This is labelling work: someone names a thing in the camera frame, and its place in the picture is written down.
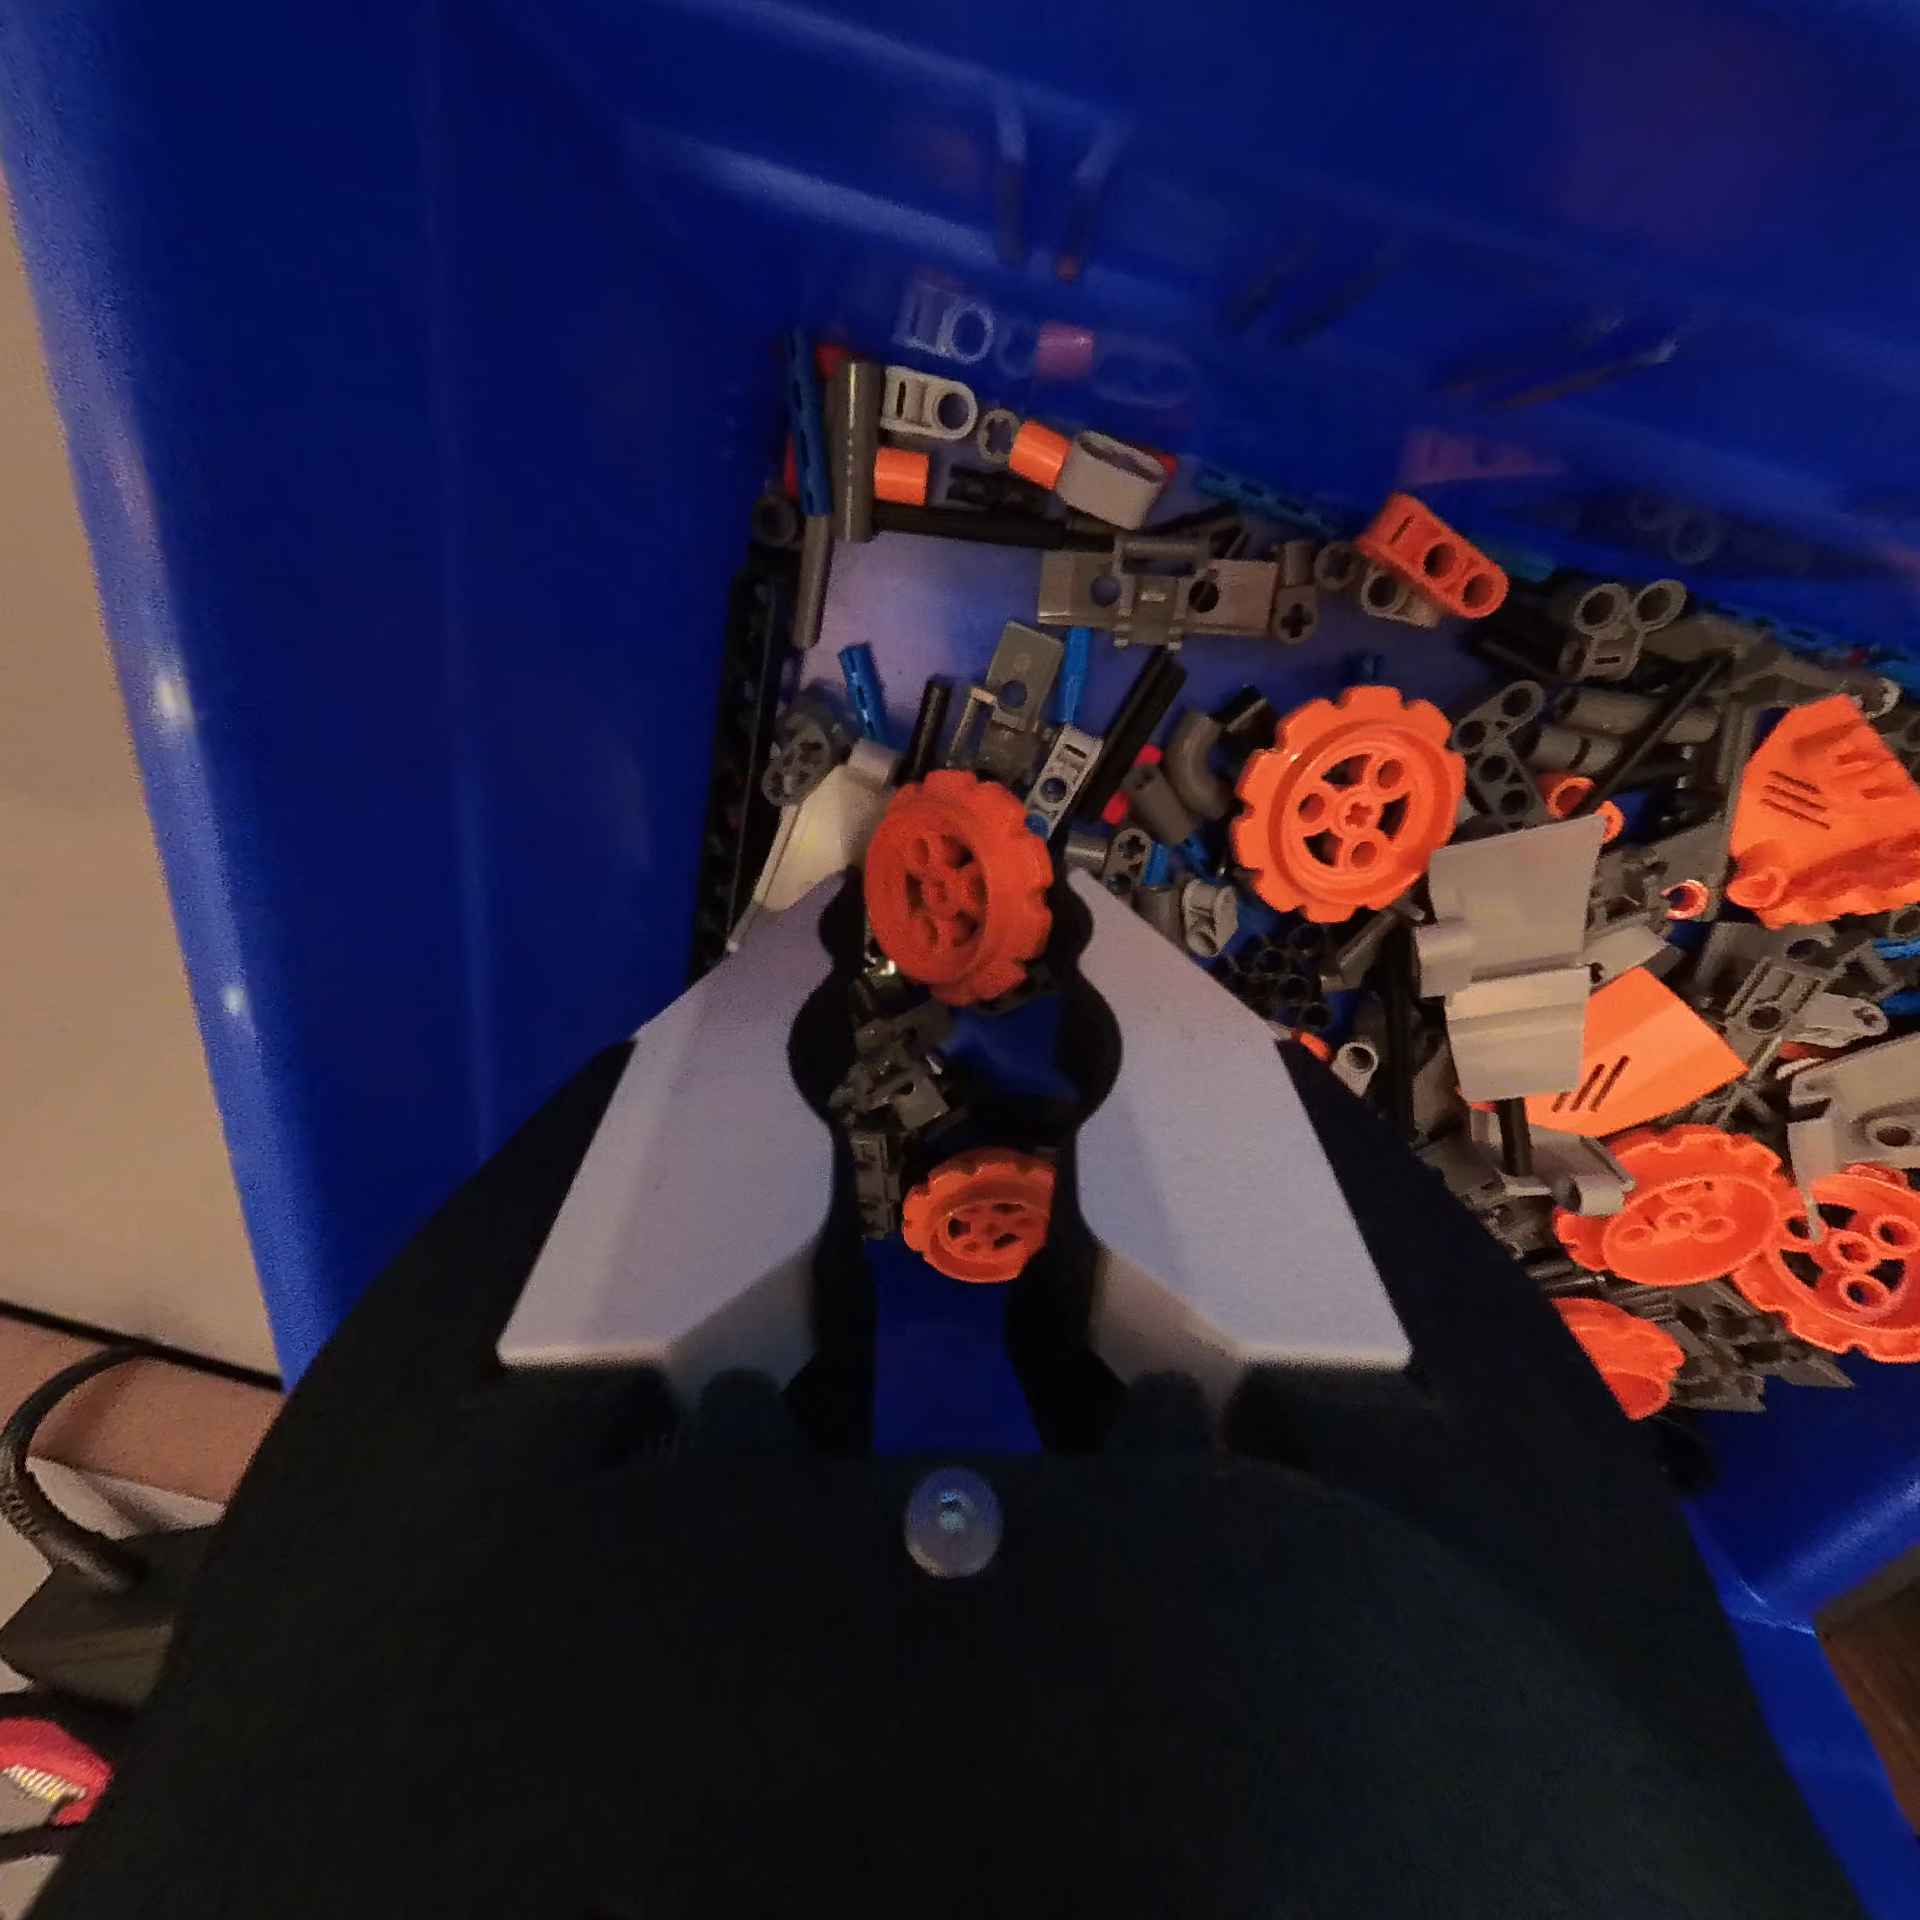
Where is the blue plastic bin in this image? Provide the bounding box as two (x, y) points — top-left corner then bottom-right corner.
(0, 0), (1920, 1920)

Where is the orange toothed toy wheel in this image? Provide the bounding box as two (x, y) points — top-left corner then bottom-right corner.
(864, 767), (1060, 1006)

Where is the black power adapter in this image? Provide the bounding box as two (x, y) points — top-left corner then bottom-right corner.
(0, 1529), (198, 1716)

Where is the pile of toy building parts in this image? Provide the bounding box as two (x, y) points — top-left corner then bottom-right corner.
(690, 321), (1920, 1424)

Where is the black cable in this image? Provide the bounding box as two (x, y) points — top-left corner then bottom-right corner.
(0, 1338), (159, 1595)

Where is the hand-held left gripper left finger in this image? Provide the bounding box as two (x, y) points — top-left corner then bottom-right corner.
(495, 875), (876, 1451)

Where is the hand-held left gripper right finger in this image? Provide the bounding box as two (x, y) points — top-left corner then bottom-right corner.
(1005, 869), (1416, 1451)

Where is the red flat item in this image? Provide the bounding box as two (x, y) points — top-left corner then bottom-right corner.
(0, 1716), (116, 1825)

